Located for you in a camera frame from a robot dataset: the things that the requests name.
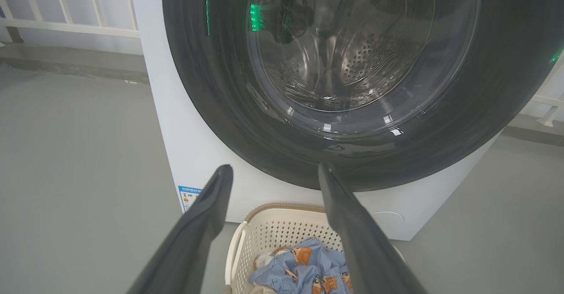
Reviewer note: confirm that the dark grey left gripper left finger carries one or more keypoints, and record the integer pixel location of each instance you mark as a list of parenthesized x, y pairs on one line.
[(194, 241)]

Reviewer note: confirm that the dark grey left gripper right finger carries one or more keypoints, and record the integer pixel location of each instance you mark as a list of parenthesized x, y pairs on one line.
[(361, 250)]

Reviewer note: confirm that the blue bear print garment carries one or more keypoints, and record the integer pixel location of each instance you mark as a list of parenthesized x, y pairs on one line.
[(304, 272)]

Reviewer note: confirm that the black round glass washer door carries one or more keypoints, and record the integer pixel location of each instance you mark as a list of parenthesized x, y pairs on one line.
[(211, 87)]

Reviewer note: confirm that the cream perforated laundry basket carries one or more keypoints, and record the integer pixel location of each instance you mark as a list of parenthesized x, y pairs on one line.
[(273, 232)]

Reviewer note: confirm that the white washing machine body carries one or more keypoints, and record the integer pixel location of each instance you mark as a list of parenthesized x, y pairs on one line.
[(198, 153)]

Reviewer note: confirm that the round white filter cover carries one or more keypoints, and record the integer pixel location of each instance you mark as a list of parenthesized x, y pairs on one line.
[(387, 220)]

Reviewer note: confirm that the blue energy label sticker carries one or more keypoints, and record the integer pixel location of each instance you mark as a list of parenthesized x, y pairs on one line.
[(189, 197)]

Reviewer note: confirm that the steel perforated washer drum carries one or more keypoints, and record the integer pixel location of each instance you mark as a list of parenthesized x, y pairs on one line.
[(365, 56)]

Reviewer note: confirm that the white metal railing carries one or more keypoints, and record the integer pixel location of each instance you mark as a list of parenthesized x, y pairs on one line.
[(66, 27), (548, 102)]

